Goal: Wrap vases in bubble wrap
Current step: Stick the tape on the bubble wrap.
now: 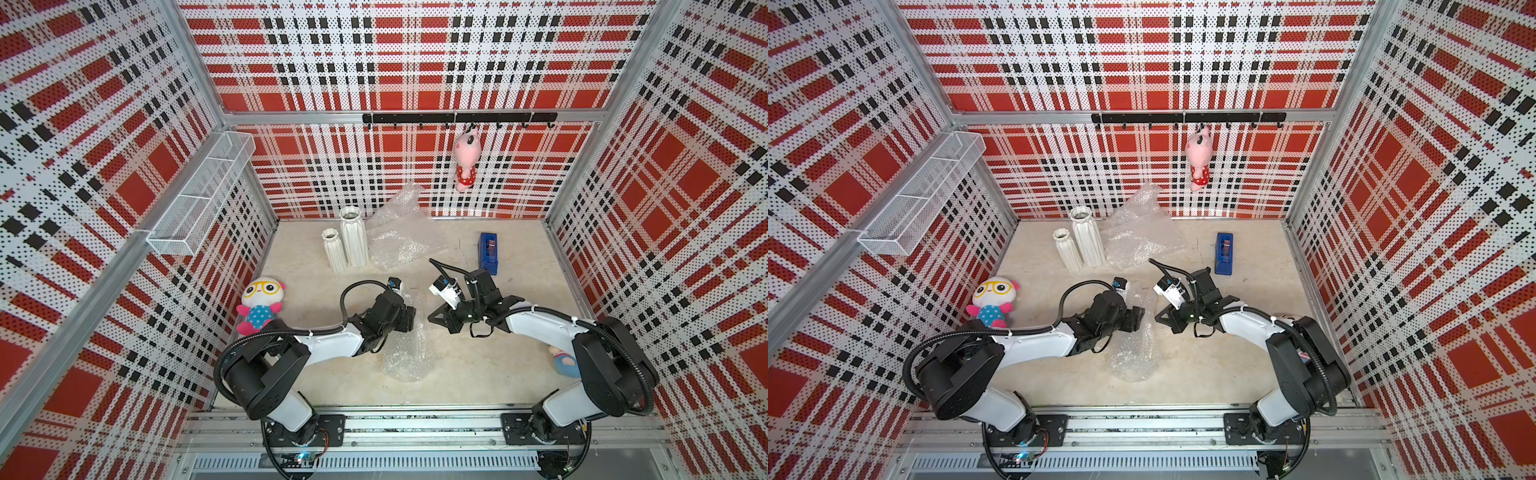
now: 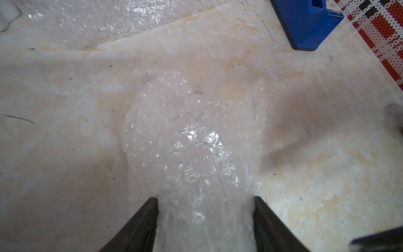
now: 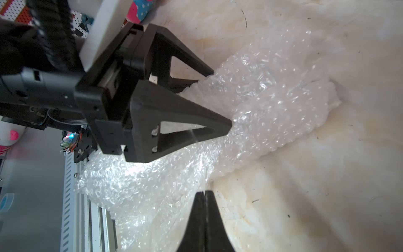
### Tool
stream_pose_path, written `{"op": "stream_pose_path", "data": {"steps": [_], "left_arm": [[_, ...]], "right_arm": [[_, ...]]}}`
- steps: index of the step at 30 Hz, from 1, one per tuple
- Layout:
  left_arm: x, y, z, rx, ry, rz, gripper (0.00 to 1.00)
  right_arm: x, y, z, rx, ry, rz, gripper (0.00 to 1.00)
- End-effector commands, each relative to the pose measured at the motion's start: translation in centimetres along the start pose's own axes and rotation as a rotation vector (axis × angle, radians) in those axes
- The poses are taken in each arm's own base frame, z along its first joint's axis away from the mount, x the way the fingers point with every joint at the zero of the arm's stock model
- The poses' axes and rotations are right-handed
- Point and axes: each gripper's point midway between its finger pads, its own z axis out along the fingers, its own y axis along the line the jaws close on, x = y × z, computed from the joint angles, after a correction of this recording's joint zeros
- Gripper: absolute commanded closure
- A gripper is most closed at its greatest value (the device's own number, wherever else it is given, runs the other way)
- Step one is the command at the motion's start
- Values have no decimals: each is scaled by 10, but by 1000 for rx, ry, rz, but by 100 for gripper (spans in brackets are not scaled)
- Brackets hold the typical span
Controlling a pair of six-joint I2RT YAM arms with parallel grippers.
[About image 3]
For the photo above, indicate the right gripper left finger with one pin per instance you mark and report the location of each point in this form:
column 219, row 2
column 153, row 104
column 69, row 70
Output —
column 194, row 236

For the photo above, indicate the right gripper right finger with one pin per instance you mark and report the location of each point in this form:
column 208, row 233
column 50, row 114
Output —
column 216, row 238

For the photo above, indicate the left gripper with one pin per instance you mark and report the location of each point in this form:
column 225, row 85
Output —
column 132, row 116

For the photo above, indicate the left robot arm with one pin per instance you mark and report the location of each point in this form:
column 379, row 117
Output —
column 41, row 64

